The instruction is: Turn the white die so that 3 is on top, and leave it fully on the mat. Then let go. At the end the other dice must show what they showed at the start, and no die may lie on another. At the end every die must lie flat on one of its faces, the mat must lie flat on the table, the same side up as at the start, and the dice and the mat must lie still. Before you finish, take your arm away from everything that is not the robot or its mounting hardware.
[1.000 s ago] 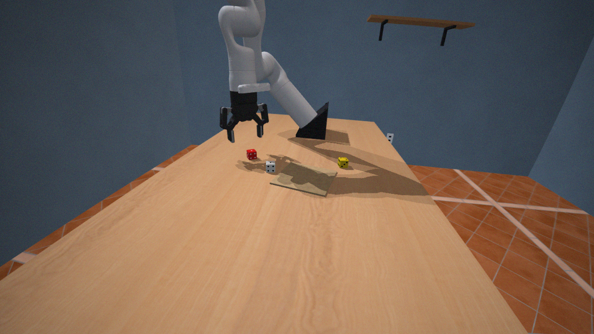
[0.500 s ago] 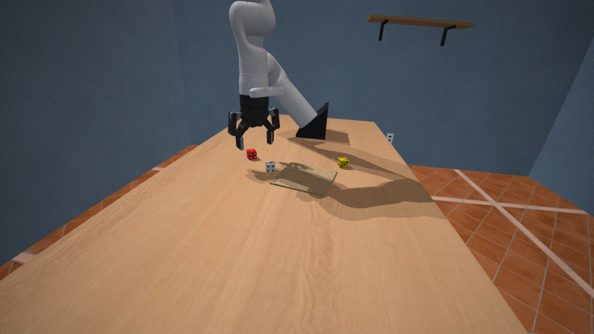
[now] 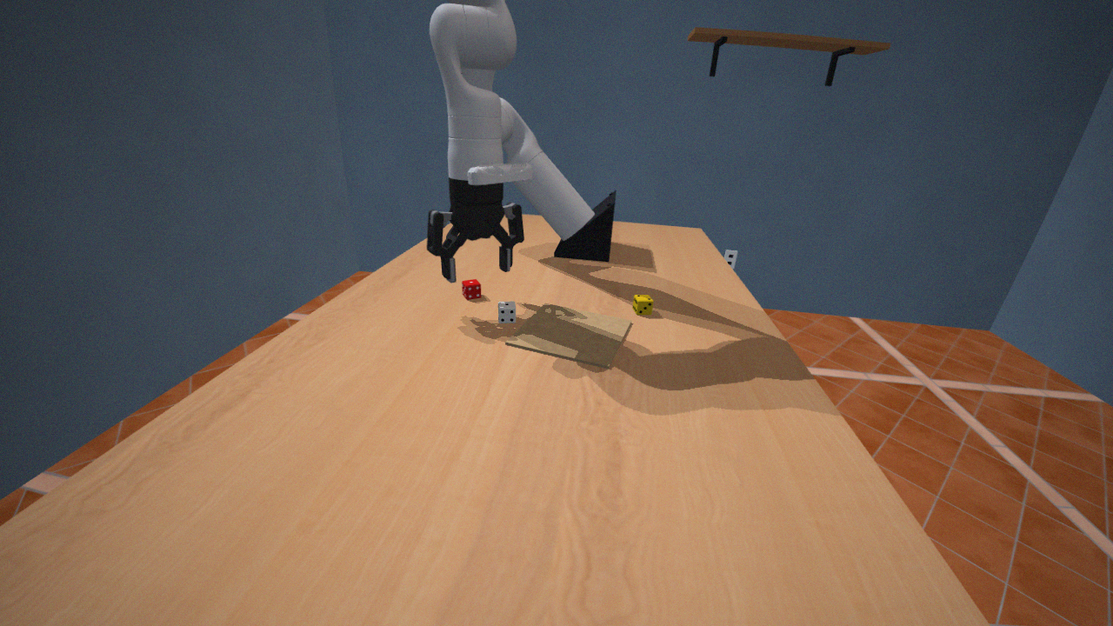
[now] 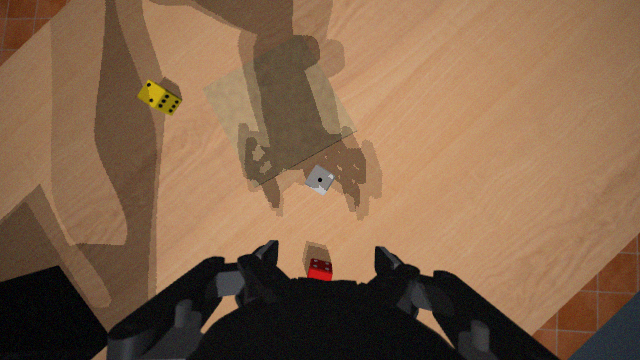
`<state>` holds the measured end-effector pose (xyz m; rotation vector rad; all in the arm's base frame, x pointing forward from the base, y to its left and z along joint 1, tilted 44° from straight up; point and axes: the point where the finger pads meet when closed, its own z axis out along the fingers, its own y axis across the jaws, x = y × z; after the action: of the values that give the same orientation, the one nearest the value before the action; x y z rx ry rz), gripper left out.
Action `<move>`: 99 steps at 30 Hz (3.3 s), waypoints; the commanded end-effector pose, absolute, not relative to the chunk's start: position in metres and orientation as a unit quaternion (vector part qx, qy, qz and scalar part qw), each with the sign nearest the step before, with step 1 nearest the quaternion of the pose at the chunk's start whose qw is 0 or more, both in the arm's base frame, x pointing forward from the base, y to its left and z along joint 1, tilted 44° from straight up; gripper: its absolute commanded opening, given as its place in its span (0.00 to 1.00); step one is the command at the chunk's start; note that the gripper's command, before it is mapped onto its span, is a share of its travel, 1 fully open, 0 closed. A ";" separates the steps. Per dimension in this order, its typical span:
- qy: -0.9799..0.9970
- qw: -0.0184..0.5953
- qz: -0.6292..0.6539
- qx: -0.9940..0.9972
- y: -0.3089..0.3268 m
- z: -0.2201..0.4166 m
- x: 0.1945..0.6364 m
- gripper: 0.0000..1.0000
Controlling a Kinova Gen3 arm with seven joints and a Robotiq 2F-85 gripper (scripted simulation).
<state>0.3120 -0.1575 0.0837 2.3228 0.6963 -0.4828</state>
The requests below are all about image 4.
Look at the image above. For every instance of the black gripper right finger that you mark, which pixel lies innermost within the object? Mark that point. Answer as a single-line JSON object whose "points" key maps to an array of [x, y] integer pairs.
{"points": [[476, 328]]}

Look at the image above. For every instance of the white die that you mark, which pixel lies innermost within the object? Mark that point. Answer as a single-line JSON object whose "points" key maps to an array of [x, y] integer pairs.
{"points": [[320, 180]]}

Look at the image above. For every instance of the tan square mat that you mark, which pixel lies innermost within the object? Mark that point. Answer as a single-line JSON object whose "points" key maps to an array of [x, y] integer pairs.
{"points": [[278, 110]]}

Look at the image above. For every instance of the yellow die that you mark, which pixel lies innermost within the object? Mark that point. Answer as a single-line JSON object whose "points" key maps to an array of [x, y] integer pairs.
{"points": [[159, 98]]}

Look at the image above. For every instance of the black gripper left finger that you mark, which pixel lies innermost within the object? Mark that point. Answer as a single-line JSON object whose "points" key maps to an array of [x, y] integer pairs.
{"points": [[168, 326]]}

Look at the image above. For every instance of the red die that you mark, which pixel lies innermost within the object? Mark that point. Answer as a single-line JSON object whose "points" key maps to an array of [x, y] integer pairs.
{"points": [[320, 270]]}

